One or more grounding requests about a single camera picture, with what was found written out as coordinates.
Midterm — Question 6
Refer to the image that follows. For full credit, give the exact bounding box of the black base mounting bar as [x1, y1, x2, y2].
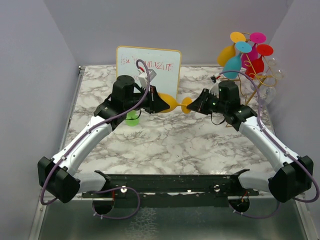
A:
[81, 171, 259, 208]

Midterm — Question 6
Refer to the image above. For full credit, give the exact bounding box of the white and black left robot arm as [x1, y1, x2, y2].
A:
[37, 75, 174, 203]

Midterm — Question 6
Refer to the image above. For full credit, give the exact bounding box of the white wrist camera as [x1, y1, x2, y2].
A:
[209, 75, 221, 97]
[137, 69, 157, 89]

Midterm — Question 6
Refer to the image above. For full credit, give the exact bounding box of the yellow framed whiteboard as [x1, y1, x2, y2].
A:
[116, 46, 182, 98]

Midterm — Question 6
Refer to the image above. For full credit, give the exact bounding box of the yellow plastic wine glass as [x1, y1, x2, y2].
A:
[217, 31, 246, 67]

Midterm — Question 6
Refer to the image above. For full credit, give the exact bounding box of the gold wire wine glass rack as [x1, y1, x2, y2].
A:
[214, 32, 271, 112]

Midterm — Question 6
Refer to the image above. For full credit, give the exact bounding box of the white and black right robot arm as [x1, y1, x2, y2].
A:
[186, 80, 314, 203]

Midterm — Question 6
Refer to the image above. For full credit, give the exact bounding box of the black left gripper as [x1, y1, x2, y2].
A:
[124, 85, 171, 115]

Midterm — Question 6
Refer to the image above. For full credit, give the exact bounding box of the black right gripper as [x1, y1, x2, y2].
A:
[186, 88, 228, 116]

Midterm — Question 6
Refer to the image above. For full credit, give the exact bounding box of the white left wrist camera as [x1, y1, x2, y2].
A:
[137, 69, 157, 89]

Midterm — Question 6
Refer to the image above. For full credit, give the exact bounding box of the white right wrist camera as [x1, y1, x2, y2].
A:
[209, 75, 221, 97]

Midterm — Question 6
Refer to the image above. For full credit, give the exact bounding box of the blue plastic wine glass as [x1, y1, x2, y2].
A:
[222, 41, 252, 80]

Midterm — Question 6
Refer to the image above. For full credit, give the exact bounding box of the green plastic wine glass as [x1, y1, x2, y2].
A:
[125, 110, 140, 127]

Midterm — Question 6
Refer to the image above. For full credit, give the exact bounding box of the red plastic wine glass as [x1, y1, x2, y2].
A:
[245, 44, 274, 79]

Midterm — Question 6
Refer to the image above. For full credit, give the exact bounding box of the orange plastic wine glass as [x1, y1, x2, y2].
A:
[158, 93, 193, 114]

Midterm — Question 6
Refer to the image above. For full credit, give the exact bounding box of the pink plastic wine glass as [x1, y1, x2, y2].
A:
[241, 32, 267, 69]

